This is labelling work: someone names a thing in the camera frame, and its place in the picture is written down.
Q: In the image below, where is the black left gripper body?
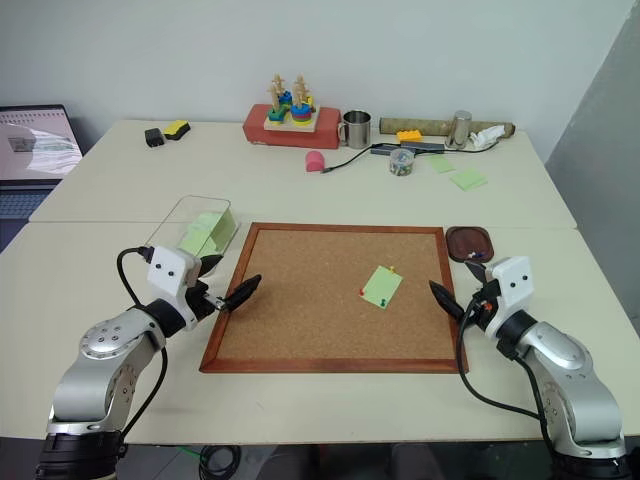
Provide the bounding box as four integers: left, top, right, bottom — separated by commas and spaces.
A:
184, 279, 231, 322

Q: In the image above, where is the light green paper sheet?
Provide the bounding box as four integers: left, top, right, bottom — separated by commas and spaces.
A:
424, 154, 456, 175

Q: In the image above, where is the coiled black floor cable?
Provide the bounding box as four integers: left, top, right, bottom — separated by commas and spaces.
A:
196, 443, 242, 480

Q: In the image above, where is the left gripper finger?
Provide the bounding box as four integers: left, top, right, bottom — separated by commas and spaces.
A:
226, 273, 263, 314
199, 253, 225, 279

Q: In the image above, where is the small glass jar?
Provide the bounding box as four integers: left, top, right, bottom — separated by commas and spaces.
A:
388, 146, 416, 178

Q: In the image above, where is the black USB cable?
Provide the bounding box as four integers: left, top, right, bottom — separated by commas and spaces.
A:
320, 146, 374, 175

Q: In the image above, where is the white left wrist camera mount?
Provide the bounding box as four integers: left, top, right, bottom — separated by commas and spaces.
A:
146, 244, 203, 333

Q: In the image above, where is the brown wooden tray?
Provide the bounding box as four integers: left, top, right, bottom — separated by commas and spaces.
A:
444, 225, 497, 263

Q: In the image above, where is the steel tumbler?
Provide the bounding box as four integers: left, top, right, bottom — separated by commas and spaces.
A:
444, 109, 474, 150

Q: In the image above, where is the wood-framed cork board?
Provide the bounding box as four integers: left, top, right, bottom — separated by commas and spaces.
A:
198, 222, 471, 376

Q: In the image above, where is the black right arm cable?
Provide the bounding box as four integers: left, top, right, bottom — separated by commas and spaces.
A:
455, 294, 557, 454

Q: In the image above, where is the open laptop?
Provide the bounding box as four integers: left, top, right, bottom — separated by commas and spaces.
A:
0, 103, 85, 252

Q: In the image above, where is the brown cardboard tube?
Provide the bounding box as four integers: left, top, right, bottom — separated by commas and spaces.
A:
377, 115, 517, 140

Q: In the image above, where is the crumpled white paper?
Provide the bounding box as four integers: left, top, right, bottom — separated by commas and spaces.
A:
466, 124, 506, 150

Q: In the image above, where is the grey USB hub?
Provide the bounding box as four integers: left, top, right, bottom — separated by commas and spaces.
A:
399, 140, 448, 155

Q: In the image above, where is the red cardboard box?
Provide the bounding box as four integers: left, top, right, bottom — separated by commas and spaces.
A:
242, 103, 343, 151

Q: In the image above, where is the clear plastic box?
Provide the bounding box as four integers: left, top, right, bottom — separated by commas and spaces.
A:
149, 195, 241, 267

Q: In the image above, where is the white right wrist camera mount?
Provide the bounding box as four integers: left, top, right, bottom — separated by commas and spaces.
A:
481, 255, 533, 342

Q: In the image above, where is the wooden ring stacking toy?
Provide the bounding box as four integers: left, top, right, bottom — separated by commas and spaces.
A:
262, 71, 321, 136

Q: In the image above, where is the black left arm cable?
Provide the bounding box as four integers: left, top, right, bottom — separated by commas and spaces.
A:
117, 245, 170, 447

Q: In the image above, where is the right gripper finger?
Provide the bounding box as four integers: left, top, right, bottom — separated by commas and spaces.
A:
466, 259, 490, 288
429, 280, 466, 321

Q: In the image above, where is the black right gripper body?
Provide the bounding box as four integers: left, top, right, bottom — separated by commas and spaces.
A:
468, 279, 502, 332

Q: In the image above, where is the steel mug with handle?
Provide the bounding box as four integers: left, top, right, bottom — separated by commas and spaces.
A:
336, 109, 374, 150

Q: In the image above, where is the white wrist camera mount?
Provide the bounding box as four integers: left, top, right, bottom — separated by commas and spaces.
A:
146, 244, 203, 333
481, 255, 533, 342

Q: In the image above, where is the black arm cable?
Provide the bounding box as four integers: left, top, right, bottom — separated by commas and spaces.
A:
455, 294, 557, 454
117, 245, 170, 447

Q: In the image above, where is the yellow black eraser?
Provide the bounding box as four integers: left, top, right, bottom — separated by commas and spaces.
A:
162, 119, 193, 141

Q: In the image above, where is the large green sticky note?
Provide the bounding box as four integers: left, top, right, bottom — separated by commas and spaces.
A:
449, 167, 488, 193

